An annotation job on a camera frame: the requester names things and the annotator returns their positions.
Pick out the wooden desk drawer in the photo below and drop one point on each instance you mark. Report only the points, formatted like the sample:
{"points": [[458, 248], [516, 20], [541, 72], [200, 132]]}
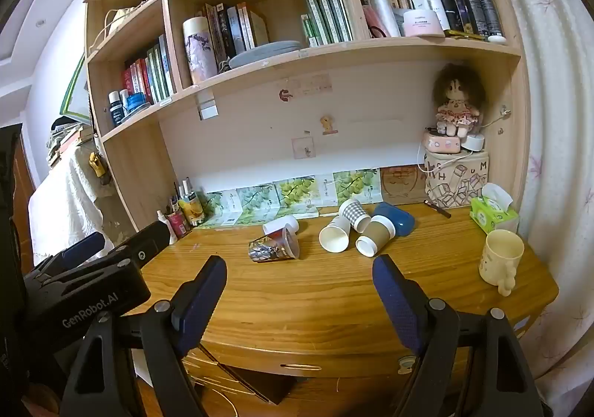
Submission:
{"points": [[297, 366]]}

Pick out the blue glass jar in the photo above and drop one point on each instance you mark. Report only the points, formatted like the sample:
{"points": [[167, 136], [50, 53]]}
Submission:
{"points": [[137, 101]]}

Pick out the dark blue bottle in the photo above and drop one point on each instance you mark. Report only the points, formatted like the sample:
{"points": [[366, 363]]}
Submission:
{"points": [[115, 110]]}

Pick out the green tissue pack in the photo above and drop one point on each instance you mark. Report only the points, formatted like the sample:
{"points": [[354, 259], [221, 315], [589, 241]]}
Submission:
{"points": [[492, 213]]}

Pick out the small white bottle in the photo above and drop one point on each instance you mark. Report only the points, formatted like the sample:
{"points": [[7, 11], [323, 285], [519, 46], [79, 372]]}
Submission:
{"points": [[162, 218]]}

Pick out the dark printed paper cup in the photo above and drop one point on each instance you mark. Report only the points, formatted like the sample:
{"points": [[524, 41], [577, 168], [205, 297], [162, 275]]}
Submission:
{"points": [[274, 247]]}

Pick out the row of dark books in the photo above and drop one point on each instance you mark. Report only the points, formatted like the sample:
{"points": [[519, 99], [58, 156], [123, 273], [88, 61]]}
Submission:
{"points": [[236, 27]]}

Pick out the black spray bottle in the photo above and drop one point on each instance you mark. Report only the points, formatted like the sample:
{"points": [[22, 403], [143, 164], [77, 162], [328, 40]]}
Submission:
{"points": [[468, 6], [488, 9]]}

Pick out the brown sleeved paper cup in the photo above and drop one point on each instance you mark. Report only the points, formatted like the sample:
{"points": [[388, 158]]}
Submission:
{"points": [[374, 238]]}

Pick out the plain white cup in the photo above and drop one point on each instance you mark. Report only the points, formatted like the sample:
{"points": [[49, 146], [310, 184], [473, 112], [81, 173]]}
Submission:
{"points": [[278, 225]]}

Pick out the brown printed card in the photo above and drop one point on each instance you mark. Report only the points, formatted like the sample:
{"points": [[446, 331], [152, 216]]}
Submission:
{"points": [[399, 185]]}

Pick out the orange print tube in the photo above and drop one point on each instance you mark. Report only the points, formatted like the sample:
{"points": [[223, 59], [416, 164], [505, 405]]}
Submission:
{"points": [[192, 209]]}

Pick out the pink small device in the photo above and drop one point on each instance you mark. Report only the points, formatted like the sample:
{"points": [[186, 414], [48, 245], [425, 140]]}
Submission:
{"points": [[441, 143]]}

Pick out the white tube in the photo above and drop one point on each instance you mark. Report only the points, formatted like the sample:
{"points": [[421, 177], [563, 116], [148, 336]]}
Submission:
{"points": [[381, 4]]}

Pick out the white round charger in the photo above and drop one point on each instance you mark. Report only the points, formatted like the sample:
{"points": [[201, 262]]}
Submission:
{"points": [[474, 142]]}

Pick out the white floral curtain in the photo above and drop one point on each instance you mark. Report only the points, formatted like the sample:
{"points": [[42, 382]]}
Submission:
{"points": [[557, 120]]}

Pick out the row of red green books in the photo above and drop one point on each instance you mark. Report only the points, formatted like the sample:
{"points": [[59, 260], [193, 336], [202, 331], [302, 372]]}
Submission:
{"points": [[151, 71]]}

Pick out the bear wall sticker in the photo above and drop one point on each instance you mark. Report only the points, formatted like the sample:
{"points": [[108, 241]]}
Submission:
{"points": [[328, 125]]}

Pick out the stack of books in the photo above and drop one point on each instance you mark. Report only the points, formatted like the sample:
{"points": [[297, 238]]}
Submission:
{"points": [[65, 138]]}

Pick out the grey round plate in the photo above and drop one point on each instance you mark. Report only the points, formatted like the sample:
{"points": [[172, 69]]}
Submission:
{"points": [[264, 54]]}

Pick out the wooden bookshelf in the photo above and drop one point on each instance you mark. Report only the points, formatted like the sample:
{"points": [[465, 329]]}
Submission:
{"points": [[297, 64]]}

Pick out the floral printed thermos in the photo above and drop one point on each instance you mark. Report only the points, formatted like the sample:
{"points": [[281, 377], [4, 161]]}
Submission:
{"points": [[199, 50]]}

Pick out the dark pen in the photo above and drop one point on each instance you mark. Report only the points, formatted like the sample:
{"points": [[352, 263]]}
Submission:
{"points": [[438, 208]]}

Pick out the yellow toy figure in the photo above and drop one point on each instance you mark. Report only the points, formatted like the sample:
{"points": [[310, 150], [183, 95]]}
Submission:
{"points": [[96, 164]]}

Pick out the patterned storage box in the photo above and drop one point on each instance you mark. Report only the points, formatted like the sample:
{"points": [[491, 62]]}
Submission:
{"points": [[457, 183]]}

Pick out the red tube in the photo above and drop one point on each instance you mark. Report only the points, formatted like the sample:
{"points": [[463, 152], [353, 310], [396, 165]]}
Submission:
{"points": [[178, 223]]}

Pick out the cream ceramic mug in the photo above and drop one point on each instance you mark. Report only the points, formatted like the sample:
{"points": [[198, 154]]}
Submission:
{"points": [[500, 259]]}

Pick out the red wall sticker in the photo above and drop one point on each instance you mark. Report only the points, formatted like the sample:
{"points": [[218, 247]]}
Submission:
{"points": [[285, 95]]}

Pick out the white cream jar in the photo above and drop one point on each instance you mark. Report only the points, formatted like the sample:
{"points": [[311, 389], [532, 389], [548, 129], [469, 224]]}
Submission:
{"points": [[422, 23]]}

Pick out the checkered paper cup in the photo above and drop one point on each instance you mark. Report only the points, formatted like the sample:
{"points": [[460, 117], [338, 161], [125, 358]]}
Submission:
{"points": [[353, 214]]}

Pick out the white paper cup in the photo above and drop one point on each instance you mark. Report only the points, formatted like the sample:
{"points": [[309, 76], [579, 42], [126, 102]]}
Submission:
{"points": [[334, 236]]}

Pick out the brown haired rag doll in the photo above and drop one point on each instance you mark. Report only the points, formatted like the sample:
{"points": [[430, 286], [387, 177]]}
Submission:
{"points": [[457, 97]]}

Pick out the clear wall hook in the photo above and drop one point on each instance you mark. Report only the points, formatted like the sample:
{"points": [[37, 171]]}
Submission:
{"points": [[306, 148]]}

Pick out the green framed picture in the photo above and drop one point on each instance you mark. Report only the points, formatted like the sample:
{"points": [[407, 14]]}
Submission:
{"points": [[74, 90]]}

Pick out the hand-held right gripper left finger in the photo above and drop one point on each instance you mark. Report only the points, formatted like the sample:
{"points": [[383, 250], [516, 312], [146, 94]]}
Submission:
{"points": [[204, 298]]}

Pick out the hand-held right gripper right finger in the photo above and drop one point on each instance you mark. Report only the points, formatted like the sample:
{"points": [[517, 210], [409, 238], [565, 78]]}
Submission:
{"points": [[399, 301]]}

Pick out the blue plastic cup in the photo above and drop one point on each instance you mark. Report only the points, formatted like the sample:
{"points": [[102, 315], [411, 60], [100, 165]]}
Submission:
{"points": [[395, 218]]}

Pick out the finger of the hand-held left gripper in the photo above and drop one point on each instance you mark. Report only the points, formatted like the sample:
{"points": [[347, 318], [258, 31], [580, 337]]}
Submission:
{"points": [[144, 240], [83, 249]]}

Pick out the small white jar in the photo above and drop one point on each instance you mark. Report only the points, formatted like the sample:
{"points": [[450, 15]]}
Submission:
{"points": [[496, 38]]}

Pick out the white cloth cover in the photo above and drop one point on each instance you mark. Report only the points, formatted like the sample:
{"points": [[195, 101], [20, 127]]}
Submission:
{"points": [[65, 208]]}

